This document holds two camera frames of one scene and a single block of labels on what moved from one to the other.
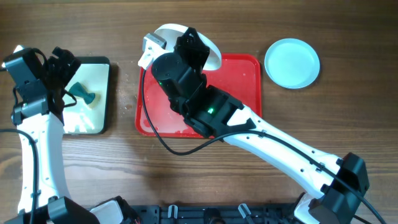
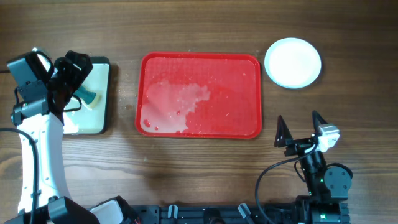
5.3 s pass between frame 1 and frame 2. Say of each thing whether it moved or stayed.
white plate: moved
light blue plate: stayed
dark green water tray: stayed
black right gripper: moved
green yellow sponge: stayed
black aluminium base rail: stayed
